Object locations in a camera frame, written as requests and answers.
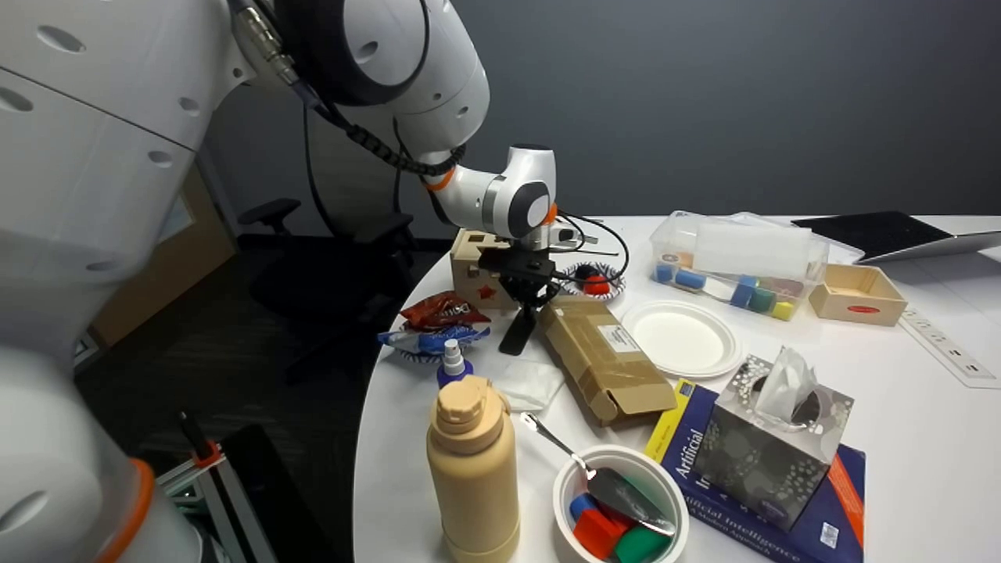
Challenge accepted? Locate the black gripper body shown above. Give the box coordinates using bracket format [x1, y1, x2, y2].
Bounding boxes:
[493, 244, 563, 306]

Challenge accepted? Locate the patterned tissue box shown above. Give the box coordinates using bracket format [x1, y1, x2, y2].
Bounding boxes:
[689, 346, 861, 532]

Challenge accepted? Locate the clear container with coloured blocks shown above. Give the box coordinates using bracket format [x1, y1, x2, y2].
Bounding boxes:
[646, 211, 831, 322]

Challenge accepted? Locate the green block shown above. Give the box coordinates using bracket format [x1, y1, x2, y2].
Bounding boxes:
[610, 521, 676, 563]

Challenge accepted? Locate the white robot stand frame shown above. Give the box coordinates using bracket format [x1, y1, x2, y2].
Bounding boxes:
[154, 406, 282, 563]

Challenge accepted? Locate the black office chair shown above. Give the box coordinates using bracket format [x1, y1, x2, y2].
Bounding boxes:
[231, 194, 422, 322]

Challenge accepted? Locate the red chips bag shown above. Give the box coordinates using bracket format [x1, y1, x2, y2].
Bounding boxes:
[399, 291, 493, 336]

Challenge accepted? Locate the grey flat tablet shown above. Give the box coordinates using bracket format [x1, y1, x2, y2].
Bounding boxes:
[856, 227, 1001, 285]

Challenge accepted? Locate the yellow pad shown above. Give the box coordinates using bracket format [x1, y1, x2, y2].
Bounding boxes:
[641, 379, 698, 468]

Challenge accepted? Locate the metal spoon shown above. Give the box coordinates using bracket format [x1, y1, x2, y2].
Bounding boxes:
[513, 411, 683, 537]

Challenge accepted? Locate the blue spray bottle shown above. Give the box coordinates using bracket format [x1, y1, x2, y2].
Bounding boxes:
[436, 339, 478, 390]

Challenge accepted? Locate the blue book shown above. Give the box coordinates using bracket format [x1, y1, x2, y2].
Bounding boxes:
[657, 386, 871, 563]

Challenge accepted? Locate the brown board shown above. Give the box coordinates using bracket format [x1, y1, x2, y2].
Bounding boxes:
[90, 162, 240, 352]

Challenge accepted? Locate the black remote control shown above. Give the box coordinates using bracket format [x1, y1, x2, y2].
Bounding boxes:
[497, 306, 541, 359]

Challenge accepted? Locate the clear plastic bag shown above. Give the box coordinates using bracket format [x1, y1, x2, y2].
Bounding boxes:
[473, 346, 571, 418]

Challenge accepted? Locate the white bowl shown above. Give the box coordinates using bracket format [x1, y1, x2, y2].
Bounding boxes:
[546, 443, 695, 563]

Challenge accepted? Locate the small wooden tray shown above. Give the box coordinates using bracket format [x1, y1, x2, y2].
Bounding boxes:
[806, 259, 911, 328]

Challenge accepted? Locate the small red object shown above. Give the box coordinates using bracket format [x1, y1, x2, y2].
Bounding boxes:
[571, 264, 621, 301]

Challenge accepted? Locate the clear plastic ruler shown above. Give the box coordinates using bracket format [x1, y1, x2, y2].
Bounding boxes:
[899, 305, 1001, 390]

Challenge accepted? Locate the red block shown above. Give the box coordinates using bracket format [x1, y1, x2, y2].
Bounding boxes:
[568, 504, 635, 563]

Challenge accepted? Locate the tan water bottle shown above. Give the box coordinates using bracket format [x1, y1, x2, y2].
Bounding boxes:
[422, 371, 522, 563]

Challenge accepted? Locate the wooden shape sorter box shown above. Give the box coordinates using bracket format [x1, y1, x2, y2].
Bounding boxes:
[447, 227, 522, 317]

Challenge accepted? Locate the white plate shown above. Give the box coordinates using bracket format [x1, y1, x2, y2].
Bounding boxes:
[618, 301, 747, 386]

